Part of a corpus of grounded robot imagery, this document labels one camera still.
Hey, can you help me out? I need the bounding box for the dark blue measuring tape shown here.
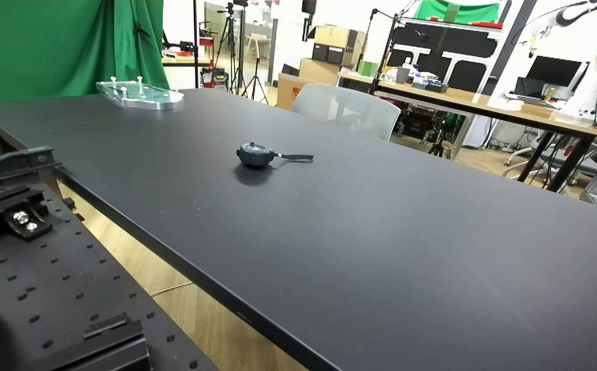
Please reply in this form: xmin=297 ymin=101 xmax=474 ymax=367
xmin=236 ymin=142 xmax=314 ymax=168

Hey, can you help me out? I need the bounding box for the grey plastic chair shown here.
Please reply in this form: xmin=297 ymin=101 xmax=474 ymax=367
xmin=291 ymin=83 xmax=402 ymax=141

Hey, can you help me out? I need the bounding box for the stack of cardboard boxes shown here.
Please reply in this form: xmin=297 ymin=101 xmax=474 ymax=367
xmin=276 ymin=25 xmax=367 ymax=111

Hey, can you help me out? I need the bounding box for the group of black tripods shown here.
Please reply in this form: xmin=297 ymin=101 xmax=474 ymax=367
xmin=214 ymin=0 xmax=270 ymax=104

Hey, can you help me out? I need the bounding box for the black boom stand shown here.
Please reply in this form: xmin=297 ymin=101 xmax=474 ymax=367
xmin=361 ymin=7 xmax=429 ymax=96

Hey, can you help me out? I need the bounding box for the clear acrylic plate with pegs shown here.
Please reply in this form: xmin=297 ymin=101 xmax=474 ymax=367
xmin=96 ymin=76 xmax=185 ymax=111

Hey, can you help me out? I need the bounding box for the long wooden table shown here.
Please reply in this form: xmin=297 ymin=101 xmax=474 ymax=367
xmin=338 ymin=71 xmax=597 ymax=193

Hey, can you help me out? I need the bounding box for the green cloth on shelf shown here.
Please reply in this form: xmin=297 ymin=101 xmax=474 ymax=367
xmin=413 ymin=0 xmax=501 ymax=25

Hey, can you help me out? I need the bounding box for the white office chair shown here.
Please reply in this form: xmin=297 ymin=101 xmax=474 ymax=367
xmin=503 ymin=129 xmax=597 ymax=182

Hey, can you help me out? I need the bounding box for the laptop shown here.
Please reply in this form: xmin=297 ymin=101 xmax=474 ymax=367
xmin=512 ymin=77 xmax=548 ymax=100

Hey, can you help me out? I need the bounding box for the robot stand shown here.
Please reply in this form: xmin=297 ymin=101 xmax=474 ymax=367
xmin=0 ymin=175 xmax=218 ymax=371

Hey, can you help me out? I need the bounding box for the black monitor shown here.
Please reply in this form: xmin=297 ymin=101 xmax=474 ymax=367
xmin=525 ymin=55 xmax=584 ymax=89

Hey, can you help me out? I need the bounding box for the green backdrop cloth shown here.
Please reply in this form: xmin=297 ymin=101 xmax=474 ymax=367
xmin=0 ymin=0 xmax=171 ymax=163

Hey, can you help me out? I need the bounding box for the black clamp bracket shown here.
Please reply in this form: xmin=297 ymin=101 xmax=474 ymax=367
xmin=0 ymin=146 xmax=62 ymax=247

